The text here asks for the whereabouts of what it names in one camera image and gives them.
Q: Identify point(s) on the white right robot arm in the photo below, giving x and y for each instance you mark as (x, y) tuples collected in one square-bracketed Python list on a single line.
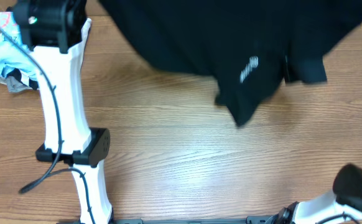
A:
[(343, 203)]

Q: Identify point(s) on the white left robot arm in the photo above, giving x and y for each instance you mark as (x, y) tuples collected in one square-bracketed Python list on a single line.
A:
[(55, 33)]

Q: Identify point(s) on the light blue printed t-shirt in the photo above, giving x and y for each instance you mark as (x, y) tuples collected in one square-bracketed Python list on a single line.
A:
[(10, 57)]

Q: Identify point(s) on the black polo shirt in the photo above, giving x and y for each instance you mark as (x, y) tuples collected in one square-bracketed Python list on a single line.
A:
[(249, 46)]

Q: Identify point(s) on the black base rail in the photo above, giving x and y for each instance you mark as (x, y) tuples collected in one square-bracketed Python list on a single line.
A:
[(247, 220)]

